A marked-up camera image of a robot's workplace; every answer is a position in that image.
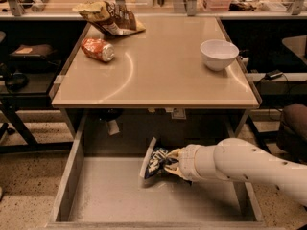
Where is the brown chip bag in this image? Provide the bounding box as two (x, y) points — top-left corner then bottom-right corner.
(73, 1), (146, 36)

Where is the black office chair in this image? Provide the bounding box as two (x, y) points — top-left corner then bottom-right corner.
(248, 103), (307, 165)

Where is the white bowl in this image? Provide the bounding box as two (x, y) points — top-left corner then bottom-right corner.
(200, 39), (239, 71)

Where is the white paper tag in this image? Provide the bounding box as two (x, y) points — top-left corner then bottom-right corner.
(171, 108), (186, 120)

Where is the red soda can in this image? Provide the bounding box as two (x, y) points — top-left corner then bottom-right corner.
(81, 38), (114, 62)

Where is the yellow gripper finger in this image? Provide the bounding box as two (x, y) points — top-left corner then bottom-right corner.
(164, 163), (185, 179)
(167, 149), (181, 160)

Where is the black side table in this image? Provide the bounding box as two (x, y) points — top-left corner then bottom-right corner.
(0, 32), (73, 153)

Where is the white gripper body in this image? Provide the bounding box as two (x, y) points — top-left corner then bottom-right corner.
(178, 145), (201, 182)

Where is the open grey drawer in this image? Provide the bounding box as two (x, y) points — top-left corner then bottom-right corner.
(47, 110), (265, 230)

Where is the blue chip bag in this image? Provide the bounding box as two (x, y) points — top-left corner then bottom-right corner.
(139, 137), (169, 179)

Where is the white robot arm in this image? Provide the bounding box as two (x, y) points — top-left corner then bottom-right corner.
(165, 138), (307, 206)

